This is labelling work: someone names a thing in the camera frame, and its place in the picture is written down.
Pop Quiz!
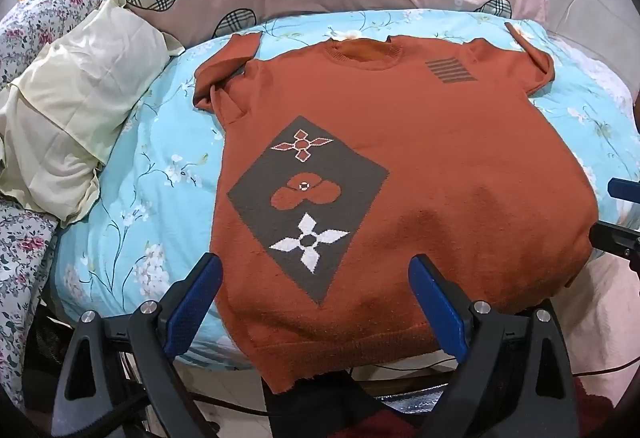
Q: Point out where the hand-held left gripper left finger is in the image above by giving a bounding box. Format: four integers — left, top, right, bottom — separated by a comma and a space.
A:
51, 252, 224, 438

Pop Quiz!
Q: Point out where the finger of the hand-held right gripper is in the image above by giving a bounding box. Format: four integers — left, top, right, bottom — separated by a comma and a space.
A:
607, 177, 640, 205
589, 220, 640, 275

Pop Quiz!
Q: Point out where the white floral quilt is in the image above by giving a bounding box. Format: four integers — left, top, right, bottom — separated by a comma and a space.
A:
0, 0, 143, 406

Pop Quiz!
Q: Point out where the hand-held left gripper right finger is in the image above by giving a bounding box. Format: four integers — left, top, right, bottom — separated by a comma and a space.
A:
407, 254, 581, 438

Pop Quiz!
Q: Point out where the pale pink cloth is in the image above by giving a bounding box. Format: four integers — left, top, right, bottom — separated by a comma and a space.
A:
547, 248, 640, 419

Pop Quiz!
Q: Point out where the dark cloth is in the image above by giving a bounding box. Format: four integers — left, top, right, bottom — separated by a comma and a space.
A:
261, 365, 426, 438

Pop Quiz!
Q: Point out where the black cable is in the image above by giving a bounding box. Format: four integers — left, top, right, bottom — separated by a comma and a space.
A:
350, 352, 640, 376

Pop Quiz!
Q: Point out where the light blue floral bed sheet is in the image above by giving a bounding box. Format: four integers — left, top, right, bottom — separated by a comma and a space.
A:
54, 9, 640, 371

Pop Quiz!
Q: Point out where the orange knit sweater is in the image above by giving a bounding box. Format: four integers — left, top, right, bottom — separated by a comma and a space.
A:
194, 23, 600, 394

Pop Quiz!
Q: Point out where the cream pillow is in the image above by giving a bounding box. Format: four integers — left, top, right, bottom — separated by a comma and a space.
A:
0, 0, 186, 225

